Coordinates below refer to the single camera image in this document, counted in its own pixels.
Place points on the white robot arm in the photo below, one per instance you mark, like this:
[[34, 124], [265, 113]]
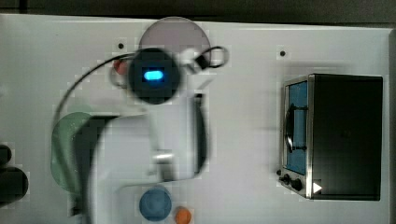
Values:
[[160, 138]]

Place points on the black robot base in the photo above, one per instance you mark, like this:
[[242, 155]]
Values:
[[13, 181]]

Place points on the grey round plate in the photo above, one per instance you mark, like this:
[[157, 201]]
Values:
[[182, 38]]

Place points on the pink toy strawberry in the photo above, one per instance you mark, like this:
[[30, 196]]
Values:
[[120, 67]]

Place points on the blue cup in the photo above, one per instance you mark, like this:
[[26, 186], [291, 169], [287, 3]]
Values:
[[155, 204]]

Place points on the orange toy fruit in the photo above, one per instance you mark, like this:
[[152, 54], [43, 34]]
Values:
[[183, 216]]

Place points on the silver toaster oven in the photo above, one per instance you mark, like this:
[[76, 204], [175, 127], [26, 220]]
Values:
[[331, 138]]

